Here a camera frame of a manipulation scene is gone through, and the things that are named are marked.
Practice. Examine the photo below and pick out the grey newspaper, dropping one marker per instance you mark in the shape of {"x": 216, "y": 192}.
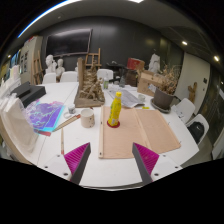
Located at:
{"x": 128, "y": 97}

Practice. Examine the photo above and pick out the white cabinet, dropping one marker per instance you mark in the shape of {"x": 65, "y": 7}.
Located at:
{"x": 30, "y": 56}

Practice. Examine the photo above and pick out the thin wooden stick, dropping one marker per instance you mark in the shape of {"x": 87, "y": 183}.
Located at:
{"x": 62, "y": 141}

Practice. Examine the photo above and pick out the long ceiling light strip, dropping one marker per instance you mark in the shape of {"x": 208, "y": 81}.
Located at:
{"x": 43, "y": 15}

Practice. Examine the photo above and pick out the white speckled mug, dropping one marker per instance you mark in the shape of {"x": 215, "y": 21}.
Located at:
{"x": 87, "y": 119}

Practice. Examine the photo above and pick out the white chair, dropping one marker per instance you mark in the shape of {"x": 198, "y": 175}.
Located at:
{"x": 106, "y": 73}
{"x": 185, "y": 108}
{"x": 68, "y": 76}
{"x": 201, "y": 121}
{"x": 49, "y": 78}

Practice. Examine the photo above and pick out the white translucent bag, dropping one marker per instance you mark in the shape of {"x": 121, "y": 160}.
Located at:
{"x": 18, "y": 123}

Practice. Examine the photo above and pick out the purple and cyan printed poster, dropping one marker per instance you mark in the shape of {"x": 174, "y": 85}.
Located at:
{"x": 45, "y": 116}

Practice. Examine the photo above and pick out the red box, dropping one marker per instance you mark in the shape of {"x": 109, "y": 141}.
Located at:
{"x": 135, "y": 64}

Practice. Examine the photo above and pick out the small clear glass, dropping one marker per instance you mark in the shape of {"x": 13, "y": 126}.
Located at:
{"x": 141, "y": 98}

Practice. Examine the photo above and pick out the small white plaster bust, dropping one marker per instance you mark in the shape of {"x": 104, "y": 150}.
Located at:
{"x": 60, "y": 68}

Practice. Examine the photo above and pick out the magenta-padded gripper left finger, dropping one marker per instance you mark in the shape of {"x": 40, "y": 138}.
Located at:
{"x": 77, "y": 160}

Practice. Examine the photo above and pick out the green-labelled spray bottle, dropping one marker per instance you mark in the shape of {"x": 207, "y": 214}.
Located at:
{"x": 106, "y": 83}

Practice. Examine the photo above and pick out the cardboard box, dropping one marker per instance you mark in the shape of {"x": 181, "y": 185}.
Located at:
{"x": 148, "y": 81}

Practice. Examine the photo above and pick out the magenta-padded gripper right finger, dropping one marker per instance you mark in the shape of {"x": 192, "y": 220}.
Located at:
{"x": 146, "y": 160}

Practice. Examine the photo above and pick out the wooden wall figure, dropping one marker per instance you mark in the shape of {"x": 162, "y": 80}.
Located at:
{"x": 192, "y": 92}

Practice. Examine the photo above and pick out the tall wooden easel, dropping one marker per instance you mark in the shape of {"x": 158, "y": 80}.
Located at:
{"x": 37, "y": 68}

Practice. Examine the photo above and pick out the brown wood carving on base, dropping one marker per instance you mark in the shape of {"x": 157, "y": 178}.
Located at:
{"x": 90, "y": 90}

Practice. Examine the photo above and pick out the low wooden easel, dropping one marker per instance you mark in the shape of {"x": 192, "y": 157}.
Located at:
{"x": 95, "y": 58}

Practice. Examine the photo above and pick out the dried plant in dark pot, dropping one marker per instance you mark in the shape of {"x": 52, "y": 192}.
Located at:
{"x": 163, "y": 98}

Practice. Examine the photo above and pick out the yellow drink bottle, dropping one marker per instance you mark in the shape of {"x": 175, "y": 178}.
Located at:
{"x": 115, "y": 111}

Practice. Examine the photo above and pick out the large white plaster bust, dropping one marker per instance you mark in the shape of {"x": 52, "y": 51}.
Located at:
{"x": 50, "y": 63}

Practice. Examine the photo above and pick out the dark wall screen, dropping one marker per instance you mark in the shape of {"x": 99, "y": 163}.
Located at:
{"x": 68, "y": 42}

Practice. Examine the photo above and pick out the flat wooden stick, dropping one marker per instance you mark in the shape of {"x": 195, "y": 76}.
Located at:
{"x": 66, "y": 123}

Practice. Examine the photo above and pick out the black flat boxes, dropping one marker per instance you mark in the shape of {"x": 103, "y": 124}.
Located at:
{"x": 28, "y": 93}

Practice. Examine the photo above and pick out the small white-lidded jar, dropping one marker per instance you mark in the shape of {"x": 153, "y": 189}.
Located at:
{"x": 71, "y": 109}

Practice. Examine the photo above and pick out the white plaster figure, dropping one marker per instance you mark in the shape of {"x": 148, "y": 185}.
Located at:
{"x": 154, "y": 63}

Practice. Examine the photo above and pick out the beige wooden drawing board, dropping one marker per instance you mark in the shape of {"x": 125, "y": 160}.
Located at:
{"x": 143, "y": 133}

